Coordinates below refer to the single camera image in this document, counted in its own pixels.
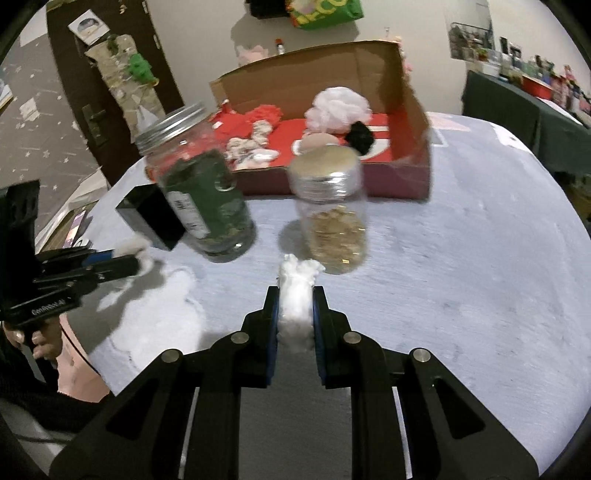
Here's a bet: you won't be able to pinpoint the white fluffy bunny scrunchie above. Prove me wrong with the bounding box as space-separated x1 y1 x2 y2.
225 137 280 170

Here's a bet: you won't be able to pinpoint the white ruffled scrunchie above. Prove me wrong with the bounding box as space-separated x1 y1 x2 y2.
276 254 325 353

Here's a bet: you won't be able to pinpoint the cream knitted scrunchie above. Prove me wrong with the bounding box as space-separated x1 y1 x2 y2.
250 120 273 148

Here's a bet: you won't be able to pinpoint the coral knitted scrunchie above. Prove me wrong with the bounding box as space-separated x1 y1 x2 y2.
245 104 283 128

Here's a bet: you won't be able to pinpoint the tan round powder puff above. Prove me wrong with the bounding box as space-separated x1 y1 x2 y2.
298 133 341 154

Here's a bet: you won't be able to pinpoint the white mesh bath pouf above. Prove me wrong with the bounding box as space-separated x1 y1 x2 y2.
304 87 373 134

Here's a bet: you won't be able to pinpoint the black knitted scrunchie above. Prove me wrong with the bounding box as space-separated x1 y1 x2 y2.
345 121 375 156

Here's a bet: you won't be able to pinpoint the person's left hand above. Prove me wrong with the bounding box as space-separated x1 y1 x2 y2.
2 317 63 361

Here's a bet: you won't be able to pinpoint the blue tissue packet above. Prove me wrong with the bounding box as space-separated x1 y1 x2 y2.
106 233 154 276

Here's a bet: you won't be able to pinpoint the black small box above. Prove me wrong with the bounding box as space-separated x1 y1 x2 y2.
116 184 185 251

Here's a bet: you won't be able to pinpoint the dark wooden door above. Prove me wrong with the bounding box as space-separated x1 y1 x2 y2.
45 0 187 188

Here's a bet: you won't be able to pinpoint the large glass jar green contents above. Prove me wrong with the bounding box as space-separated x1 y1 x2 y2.
135 103 256 261

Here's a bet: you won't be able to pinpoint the green plush on door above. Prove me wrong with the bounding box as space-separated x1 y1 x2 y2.
128 53 159 86

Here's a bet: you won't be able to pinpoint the beige hanging door organizer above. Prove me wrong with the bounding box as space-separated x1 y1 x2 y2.
85 34 165 142

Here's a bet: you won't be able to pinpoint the small plastic jar gold contents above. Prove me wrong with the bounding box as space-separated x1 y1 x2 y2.
287 145 368 274

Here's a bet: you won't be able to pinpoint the cardboard box red interior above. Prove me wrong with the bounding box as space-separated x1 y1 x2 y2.
211 40 431 200

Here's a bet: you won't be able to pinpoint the white stick red tip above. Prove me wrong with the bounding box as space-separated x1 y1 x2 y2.
276 38 286 55

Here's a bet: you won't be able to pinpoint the green tote bag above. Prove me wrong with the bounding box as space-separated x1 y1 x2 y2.
286 0 363 31

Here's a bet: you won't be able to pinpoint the green cloth side table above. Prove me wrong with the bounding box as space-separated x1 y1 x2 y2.
462 71 590 176

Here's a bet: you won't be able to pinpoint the red bowl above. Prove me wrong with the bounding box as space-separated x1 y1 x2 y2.
522 75 553 100

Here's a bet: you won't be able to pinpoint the pink bunny plush on wall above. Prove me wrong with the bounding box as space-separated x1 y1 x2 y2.
236 45 270 66

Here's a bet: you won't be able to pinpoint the black bag on wall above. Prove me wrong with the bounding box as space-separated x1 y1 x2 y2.
245 0 290 20

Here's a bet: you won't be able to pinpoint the wall mirror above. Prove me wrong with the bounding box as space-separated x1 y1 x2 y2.
443 0 495 60

